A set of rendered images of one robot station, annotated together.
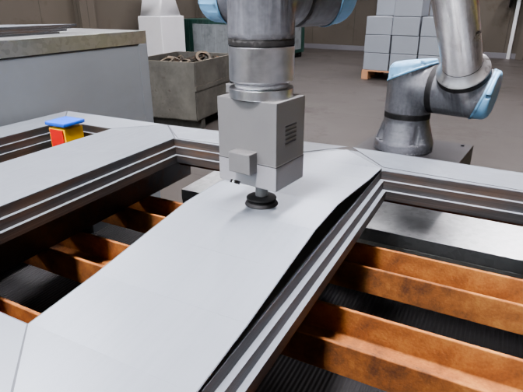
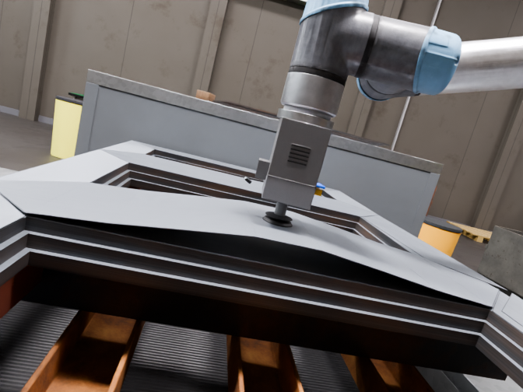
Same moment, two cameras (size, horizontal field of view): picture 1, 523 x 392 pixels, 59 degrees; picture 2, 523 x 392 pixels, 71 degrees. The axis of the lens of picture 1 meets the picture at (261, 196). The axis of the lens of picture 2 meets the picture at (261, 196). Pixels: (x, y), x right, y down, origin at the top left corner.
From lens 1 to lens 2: 45 cm
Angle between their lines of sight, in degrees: 52
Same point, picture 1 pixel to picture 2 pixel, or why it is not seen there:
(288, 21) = (323, 54)
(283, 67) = (307, 92)
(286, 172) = (282, 188)
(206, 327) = (99, 213)
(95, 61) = (383, 169)
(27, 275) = not seen: hidden behind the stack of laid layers
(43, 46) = (345, 144)
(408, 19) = not seen: outside the picture
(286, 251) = (210, 229)
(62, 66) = (353, 162)
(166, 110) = (507, 280)
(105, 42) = (398, 159)
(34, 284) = not seen: hidden behind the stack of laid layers
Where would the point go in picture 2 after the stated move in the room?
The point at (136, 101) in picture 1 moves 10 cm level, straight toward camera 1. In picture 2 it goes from (407, 214) to (398, 215)
